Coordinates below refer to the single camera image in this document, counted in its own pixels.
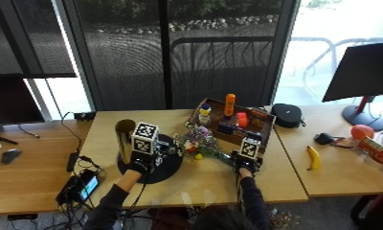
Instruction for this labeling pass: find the white marker cube right glove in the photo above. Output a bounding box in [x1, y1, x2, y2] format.
[239, 137, 262, 160]

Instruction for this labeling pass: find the black phone device with screen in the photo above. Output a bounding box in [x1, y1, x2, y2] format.
[55, 168, 105, 207]

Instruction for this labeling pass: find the orange bottle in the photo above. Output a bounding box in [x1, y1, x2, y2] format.
[223, 93, 238, 118]

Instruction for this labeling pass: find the black computer monitor with red stand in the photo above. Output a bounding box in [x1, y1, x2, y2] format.
[322, 41, 383, 132]

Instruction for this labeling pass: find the brown snack packet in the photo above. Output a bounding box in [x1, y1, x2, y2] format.
[247, 108, 269, 130]

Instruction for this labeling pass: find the flower bouquet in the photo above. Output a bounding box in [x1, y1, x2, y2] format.
[174, 123, 238, 166]

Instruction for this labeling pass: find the orange ball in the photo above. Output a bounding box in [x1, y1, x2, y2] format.
[350, 124, 376, 142]

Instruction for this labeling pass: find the black round mat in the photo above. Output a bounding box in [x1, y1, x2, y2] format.
[116, 133, 184, 185]

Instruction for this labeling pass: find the yellow banana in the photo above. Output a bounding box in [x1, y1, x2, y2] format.
[306, 145, 323, 172]

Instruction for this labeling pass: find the white marker cube glove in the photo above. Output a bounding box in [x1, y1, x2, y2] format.
[239, 137, 262, 160]
[130, 121, 161, 156]

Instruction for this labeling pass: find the black desk clamp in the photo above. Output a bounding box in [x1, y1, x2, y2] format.
[73, 111, 97, 122]

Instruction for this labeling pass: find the black oval case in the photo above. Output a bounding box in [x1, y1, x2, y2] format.
[271, 103, 306, 129]

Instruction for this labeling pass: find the person's left hand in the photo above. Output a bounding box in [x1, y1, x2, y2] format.
[126, 149, 164, 175]

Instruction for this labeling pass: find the dark blue box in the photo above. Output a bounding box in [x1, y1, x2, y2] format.
[217, 123, 249, 136]

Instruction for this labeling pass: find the red cup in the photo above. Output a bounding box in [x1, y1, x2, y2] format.
[235, 111, 249, 128]

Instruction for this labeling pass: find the person's right hand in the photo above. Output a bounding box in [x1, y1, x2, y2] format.
[231, 149, 265, 175]

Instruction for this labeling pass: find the dark wooden tray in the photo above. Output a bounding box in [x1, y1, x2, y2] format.
[188, 97, 278, 153]

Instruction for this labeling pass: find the the person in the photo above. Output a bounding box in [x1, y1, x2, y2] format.
[81, 167, 273, 230]

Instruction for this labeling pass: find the grey computer mouse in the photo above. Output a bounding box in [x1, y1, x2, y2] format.
[0, 148, 23, 166]

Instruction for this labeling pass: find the white bottle with blue cap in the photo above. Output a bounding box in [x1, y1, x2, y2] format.
[198, 103, 213, 127]

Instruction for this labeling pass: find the gold metallic cylinder vase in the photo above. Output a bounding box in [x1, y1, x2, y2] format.
[113, 119, 138, 165]

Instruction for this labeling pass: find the red cylindrical can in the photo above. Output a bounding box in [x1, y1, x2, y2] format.
[356, 136, 383, 171]

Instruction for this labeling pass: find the white marker cube left glove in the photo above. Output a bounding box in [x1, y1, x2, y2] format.
[130, 121, 161, 156]

